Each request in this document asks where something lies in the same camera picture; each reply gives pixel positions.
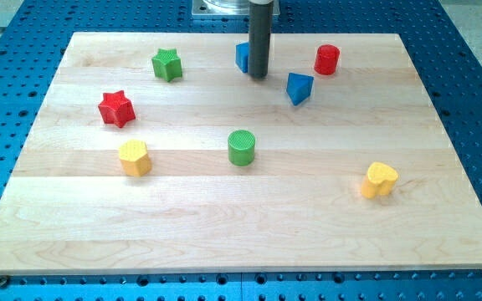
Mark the yellow heart block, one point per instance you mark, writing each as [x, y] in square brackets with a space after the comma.
[379, 180]

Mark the green cylinder block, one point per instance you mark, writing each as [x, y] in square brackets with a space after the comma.
[241, 147]

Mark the red cylinder block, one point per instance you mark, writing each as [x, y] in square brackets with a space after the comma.
[326, 59]

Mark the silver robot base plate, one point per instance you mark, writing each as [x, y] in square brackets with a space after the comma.
[234, 8]

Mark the green star block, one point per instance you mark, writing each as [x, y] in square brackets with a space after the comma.
[167, 64]

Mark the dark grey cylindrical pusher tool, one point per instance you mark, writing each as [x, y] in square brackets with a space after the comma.
[260, 24]

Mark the light wooden board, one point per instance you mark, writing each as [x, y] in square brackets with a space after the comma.
[69, 208]

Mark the blue cube block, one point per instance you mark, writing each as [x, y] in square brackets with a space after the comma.
[242, 56]

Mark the yellow pentagon block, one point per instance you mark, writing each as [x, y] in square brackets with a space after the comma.
[134, 158]

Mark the red star block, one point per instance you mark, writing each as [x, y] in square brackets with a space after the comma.
[115, 108]

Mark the blue perforated metal table plate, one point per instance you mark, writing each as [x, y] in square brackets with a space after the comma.
[34, 41]

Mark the blue triangle block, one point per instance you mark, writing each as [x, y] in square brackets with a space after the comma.
[299, 87]

